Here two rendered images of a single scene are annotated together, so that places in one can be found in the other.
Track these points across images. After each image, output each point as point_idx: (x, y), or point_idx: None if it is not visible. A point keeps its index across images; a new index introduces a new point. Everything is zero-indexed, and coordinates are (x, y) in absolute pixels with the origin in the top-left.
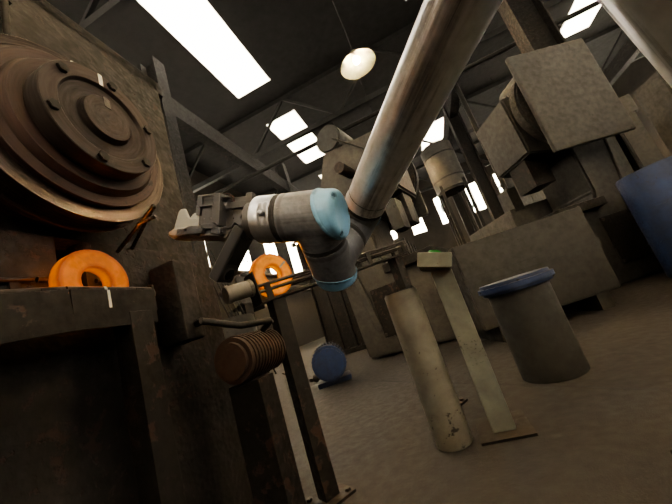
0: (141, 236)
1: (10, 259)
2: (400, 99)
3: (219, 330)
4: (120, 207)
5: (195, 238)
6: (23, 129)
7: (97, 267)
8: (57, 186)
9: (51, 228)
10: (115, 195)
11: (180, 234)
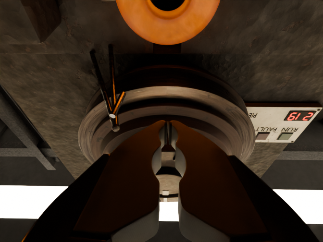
0: (71, 68)
1: (225, 22)
2: None
3: None
4: (137, 105)
5: (152, 169)
6: (227, 147)
7: (164, 18)
8: (206, 110)
9: (167, 61)
10: (146, 118)
11: (259, 181)
